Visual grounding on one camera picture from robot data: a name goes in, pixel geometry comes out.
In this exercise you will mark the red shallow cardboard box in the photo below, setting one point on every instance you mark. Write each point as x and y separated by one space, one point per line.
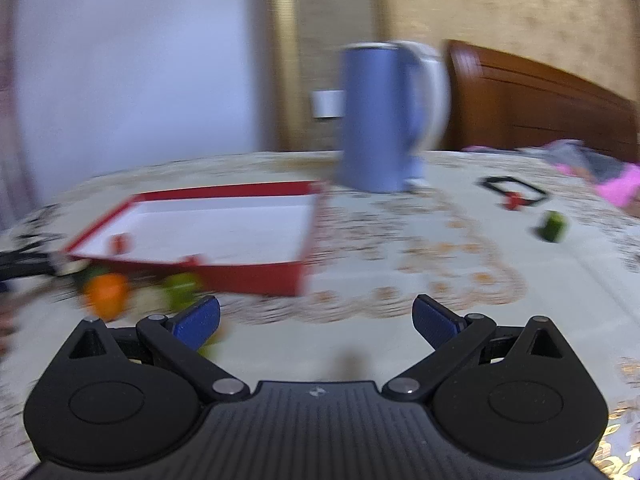
252 239

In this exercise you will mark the blue electric kettle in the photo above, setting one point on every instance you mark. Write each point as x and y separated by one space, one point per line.
397 101

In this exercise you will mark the gold picture frame moulding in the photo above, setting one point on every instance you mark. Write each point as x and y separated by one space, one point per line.
306 39

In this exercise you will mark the black rectangular frame right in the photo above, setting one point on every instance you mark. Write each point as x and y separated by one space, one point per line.
500 185

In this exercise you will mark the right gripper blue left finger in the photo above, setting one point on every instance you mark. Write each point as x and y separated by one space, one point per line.
173 344

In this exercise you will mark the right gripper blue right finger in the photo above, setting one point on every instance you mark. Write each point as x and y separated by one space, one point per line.
455 341

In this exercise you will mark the green tomato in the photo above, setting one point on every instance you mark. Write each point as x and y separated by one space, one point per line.
182 290

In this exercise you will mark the green cucumber chunk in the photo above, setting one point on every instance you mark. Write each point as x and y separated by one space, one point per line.
552 227

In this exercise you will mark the orange mandarin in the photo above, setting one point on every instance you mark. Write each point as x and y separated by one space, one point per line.
106 295

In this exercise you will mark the pink and grey bedding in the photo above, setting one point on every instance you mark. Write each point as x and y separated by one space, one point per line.
612 179

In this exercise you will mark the red cherry tomato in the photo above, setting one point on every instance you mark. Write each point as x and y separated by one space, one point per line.
514 201
120 244

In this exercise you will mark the white wall switch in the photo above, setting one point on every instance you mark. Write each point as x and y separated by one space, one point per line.
327 104

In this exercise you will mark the lace embroidered tablecloth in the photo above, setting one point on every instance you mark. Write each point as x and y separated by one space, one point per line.
456 242

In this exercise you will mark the red cherry tomato on frame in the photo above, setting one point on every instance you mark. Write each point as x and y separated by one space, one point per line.
514 201

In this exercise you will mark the wooden bed headboard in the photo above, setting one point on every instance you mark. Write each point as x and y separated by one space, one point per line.
501 100

